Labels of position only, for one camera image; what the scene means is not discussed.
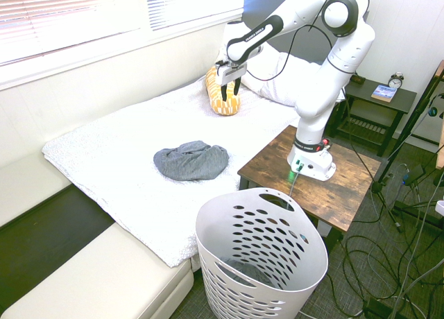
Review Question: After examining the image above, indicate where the cream bed frame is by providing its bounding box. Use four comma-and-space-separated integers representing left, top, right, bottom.
0, 148, 195, 319

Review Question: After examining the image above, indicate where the black headboard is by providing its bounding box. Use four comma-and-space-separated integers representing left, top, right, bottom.
241, 0, 370, 65

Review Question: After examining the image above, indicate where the black twin-bell alarm clock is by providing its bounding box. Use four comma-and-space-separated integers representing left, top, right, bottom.
387, 71, 406, 90

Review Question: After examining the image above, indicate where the white perforated laundry basket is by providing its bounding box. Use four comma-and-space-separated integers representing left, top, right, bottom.
195, 189, 330, 319

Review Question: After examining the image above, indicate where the yellow patterned pillow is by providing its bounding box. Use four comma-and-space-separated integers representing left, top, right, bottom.
205, 64, 243, 117

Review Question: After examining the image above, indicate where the black tripod stand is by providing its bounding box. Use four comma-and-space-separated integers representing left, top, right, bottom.
376, 65, 444, 234

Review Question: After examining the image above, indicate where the narrow white window blind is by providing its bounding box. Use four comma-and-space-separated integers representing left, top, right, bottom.
144, 0, 244, 32

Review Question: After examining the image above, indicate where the white pillow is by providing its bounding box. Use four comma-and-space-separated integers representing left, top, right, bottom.
239, 50, 348, 108

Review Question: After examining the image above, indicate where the grey cable with green plug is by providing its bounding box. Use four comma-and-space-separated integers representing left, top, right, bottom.
287, 162, 307, 209

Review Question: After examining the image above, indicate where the dark grey clothes pile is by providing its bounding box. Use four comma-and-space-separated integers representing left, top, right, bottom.
216, 256, 282, 293

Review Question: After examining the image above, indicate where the black looped floor cable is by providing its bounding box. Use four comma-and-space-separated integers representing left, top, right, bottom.
341, 234, 419, 301

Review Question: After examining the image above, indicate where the white textured bedspread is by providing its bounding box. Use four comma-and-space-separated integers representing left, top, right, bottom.
41, 74, 303, 269

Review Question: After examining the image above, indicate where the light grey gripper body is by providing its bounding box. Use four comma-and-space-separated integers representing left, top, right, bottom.
214, 61, 248, 87

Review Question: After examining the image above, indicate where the black nightstand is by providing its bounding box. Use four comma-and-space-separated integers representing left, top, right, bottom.
327, 76, 418, 158

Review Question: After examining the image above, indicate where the wide white window blind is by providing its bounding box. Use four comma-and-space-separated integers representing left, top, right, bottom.
0, 0, 143, 67

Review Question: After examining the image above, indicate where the light grey floor cable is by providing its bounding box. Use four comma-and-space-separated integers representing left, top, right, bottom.
391, 180, 444, 319

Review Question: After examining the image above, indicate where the rustic wooden side table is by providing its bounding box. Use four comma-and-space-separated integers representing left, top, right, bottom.
237, 124, 382, 255

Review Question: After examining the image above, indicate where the black power adapter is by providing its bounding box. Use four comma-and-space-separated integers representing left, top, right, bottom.
404, 164, 427, 187

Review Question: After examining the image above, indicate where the blue paperback book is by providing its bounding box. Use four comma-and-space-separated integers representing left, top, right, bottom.
370, 84, 398, 104

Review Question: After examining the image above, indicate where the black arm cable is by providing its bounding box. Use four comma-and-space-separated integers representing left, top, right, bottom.
247, 0, 348, 83

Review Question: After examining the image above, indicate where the grey heathered garment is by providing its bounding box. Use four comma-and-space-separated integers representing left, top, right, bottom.
153, 140, 230, 182

